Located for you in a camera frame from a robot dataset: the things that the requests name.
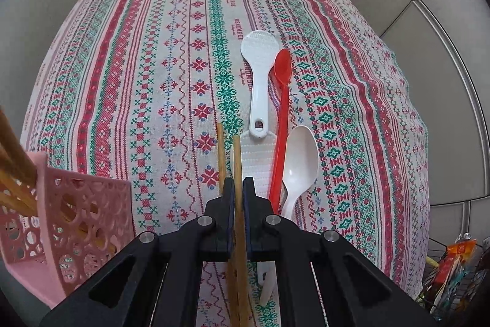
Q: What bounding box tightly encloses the white ribbed rice paddle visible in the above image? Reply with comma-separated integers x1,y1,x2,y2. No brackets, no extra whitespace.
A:
232,133,279,285

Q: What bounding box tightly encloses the pink perforated utensil basket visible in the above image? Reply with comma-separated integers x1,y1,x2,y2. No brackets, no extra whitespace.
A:
0,153,134,308

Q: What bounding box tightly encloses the white round-head rice paddle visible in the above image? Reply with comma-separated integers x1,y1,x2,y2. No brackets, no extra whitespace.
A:
240,30,280,139

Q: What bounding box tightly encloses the orange snack packet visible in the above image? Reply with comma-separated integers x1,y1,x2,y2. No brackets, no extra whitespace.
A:
436,239,477,285

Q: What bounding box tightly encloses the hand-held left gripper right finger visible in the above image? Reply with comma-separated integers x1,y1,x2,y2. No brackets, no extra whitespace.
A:
243,177,443,327

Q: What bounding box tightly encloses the striped patterned tablecloth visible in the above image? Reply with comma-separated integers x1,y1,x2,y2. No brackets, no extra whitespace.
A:
19,0,429,327

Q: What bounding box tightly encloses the red plastic spoon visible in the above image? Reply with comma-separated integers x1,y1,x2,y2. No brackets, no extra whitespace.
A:
268,48,292,215

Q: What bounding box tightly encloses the white plastic spoon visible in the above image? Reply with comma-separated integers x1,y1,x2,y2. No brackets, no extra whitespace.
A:
258,125,319,307

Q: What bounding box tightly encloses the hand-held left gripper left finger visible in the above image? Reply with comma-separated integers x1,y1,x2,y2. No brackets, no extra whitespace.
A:
38,177,236,327

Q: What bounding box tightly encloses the black wire storage rack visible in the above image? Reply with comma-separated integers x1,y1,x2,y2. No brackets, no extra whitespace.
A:
415,231,490,324

